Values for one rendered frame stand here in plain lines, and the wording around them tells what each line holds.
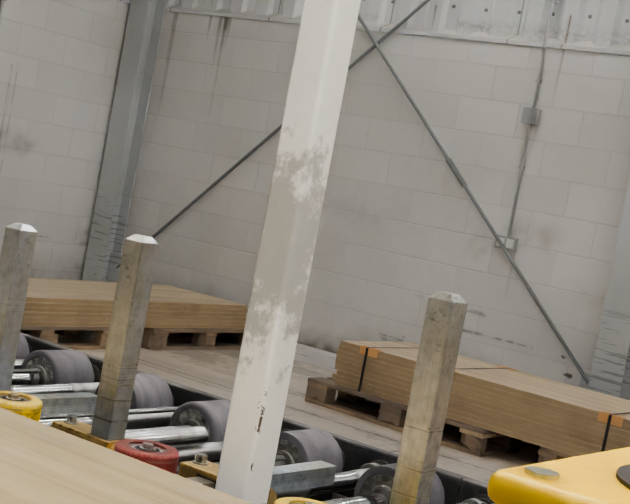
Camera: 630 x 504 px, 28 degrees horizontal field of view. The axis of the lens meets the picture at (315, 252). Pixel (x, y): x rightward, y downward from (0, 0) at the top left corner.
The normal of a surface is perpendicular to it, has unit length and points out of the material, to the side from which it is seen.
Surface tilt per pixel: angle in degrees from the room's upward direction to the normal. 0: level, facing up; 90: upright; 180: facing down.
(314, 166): 90
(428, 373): 90
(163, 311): 90
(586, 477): 0
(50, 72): 90
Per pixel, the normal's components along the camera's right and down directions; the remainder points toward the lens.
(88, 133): 0.80, 0.18
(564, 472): 0.18, -0.98
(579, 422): -0.59, -0.07
